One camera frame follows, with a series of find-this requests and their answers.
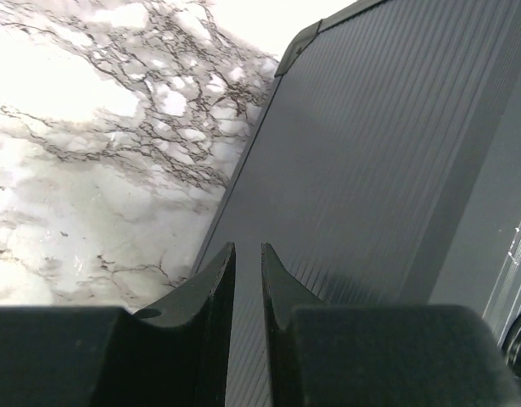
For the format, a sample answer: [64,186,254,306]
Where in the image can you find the black foam-lined poker case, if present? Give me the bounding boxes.
[195,1,521,406]

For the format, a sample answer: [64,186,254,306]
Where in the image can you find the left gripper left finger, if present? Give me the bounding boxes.
[0,243,236,406]

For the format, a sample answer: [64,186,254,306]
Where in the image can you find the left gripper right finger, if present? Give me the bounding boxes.
[261,243,521,406]

